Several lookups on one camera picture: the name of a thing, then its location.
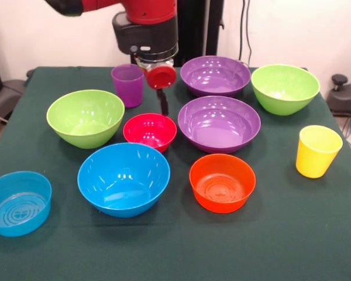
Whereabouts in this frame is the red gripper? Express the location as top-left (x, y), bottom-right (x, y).
top-left (144, 64), bottom-right (177, 116)

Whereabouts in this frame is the small pink plastic bowl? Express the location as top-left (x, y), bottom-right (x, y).
top-left (122, 112), bottom-right (178, 154)

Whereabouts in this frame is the purple plastic bowl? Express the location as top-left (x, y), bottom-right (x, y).
top-left (177, 95), bottom-right (262, 155)
top-left (180, 55), bottom-right (252, 98)

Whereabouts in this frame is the green plastic bowl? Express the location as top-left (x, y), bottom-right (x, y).
top-left (250, 64), bottom-right (321, 116)
top-left (46, 89), bottom-right (126, 150)

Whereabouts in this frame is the purple plastic cup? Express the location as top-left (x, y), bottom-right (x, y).
top-left (111, 63), bottom-right (146, 109)

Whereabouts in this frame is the deep blue plastic bowl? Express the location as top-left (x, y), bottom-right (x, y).
top-left (77, 142), bottom-right (171, 219)

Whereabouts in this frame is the orange ribbed plastic bowl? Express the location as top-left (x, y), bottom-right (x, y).
top-left (188, 153), bottom-right (257, 214)

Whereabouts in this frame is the dark green tablecloth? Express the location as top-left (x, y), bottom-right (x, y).
top-left (0, 66), bottom-right (351, 281)

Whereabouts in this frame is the grey stand foot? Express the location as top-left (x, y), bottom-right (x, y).
top-left (0, 79), bottom-right (26, 124)

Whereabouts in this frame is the yellow plastic cup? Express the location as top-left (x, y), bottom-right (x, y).
top-left (295, 125), bottom-right (344, 179)

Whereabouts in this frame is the shallow ribbed blue bowl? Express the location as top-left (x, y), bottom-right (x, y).
top-left (0, 170), bottom-right (53, 238)

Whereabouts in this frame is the black stand foot with knob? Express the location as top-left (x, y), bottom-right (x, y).
top-left (326, 74), bottom-right (351, 118)

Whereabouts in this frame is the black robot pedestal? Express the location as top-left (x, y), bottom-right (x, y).
top-left (177, 0), bottom-right (225, 67)

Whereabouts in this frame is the black wall cable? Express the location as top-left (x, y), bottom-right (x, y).
top-left (238, 0), bottom-right (254, 64)

